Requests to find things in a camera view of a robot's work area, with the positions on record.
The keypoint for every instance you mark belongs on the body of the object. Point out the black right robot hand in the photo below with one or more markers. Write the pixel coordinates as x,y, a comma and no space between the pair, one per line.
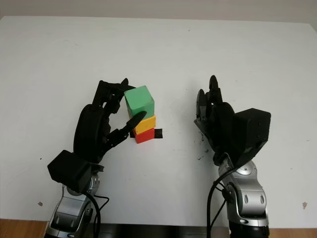
220,126

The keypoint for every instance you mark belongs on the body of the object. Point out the black tape strip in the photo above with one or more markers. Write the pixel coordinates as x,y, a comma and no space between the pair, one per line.
159,133

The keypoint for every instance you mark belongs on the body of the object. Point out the green wooden cube block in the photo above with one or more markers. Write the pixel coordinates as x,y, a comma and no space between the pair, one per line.
138,99

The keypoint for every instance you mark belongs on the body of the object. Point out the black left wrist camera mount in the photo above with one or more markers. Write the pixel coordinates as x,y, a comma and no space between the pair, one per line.
69,171

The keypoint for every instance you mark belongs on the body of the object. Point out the yellow wooden cube block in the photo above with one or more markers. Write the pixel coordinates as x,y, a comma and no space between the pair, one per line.
147,124

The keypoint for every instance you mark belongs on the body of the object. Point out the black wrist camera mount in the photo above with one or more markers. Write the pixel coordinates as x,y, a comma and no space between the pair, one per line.
252,131
69,171

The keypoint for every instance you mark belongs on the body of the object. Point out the red wooden cube block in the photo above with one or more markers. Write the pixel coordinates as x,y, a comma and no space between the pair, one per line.
144,136

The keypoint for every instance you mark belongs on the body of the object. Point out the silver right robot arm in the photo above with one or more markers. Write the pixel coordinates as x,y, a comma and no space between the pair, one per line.
250,200

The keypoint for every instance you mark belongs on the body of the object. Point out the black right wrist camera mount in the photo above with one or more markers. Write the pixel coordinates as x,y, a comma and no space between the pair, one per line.
252,131

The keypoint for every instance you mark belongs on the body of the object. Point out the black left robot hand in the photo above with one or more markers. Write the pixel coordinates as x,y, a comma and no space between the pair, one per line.
91,131

